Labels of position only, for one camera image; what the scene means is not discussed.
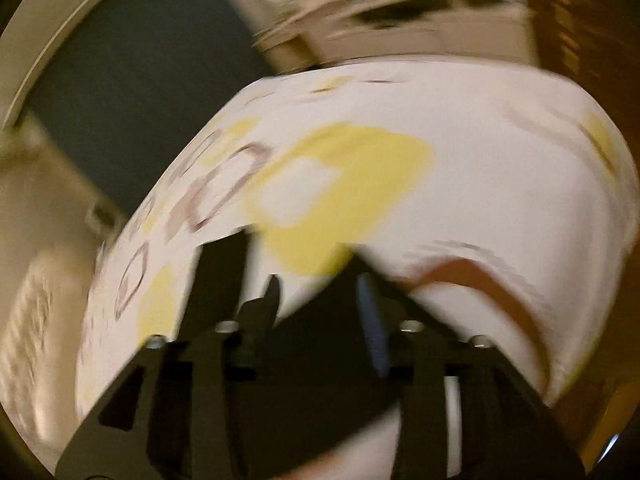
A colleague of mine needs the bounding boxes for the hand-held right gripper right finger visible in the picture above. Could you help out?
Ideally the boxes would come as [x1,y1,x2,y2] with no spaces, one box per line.
[351,259,587,480]

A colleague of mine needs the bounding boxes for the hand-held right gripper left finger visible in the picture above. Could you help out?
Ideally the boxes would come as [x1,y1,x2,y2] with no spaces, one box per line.
[54,229,282,480]

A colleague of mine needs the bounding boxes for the black pants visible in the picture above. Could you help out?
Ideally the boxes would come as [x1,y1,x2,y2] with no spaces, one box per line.
[232,254,416,480]

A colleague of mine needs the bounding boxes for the printed white bed sheet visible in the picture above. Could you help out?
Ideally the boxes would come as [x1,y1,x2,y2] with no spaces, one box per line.
[75,57,640,480]

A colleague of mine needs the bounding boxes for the cream tufted headboard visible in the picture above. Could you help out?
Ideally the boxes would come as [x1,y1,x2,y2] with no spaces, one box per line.
[0,245,101,456]

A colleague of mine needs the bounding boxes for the dark teal curtain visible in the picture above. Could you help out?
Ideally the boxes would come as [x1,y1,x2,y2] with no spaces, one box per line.
[22,0,273,211]

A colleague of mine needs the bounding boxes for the cream cabinet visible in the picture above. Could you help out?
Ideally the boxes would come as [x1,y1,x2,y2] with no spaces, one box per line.
[250,0,538,68]

